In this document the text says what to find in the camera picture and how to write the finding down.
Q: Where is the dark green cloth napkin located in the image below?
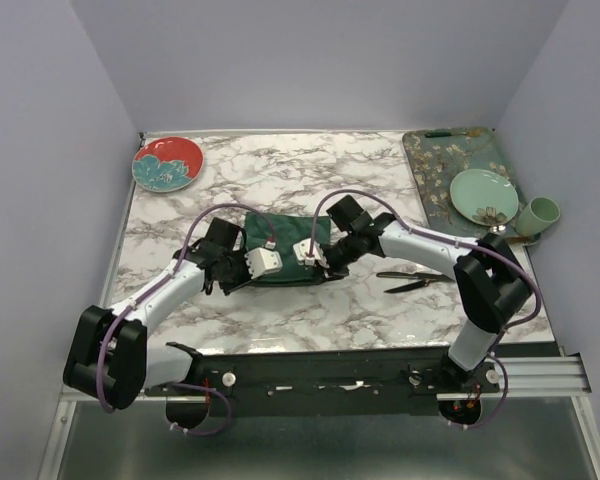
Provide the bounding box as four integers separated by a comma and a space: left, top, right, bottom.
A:
244, 212, 325, 288

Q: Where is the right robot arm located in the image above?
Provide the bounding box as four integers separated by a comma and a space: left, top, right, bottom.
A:
309, 189, 542, 392

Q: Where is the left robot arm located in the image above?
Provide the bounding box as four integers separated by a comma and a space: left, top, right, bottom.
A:
62, 218, 255, 412

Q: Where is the red plate with blue flower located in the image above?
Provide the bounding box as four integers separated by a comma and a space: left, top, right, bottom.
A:
131, 136, 204, 193

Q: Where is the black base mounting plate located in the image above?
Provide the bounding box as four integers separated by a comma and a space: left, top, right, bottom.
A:
144, 349, 501, 419

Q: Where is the floral teal serving tray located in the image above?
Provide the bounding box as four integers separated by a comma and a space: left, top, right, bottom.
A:
401, 127, 541, 245

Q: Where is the light green plate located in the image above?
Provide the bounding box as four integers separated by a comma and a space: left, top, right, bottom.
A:
449, 169, 519, 227

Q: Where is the light green cup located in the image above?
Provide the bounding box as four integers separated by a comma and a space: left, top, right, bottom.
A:
515, 197, 561, 237

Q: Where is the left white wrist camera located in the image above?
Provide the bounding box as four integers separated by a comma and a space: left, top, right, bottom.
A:
244, 247, 283, 278

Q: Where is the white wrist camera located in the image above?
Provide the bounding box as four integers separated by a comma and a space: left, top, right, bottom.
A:
244, 247, 283, 278
292, 238, 329, 268

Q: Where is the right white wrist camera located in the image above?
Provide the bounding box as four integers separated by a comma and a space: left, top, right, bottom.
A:
292, 238, 329, 268

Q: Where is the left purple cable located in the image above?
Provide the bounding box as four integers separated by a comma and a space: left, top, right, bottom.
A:
94, 203, 276, 437

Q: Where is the aluminium frame rail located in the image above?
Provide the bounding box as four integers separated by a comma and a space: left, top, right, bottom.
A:
59, 355, 592, 401

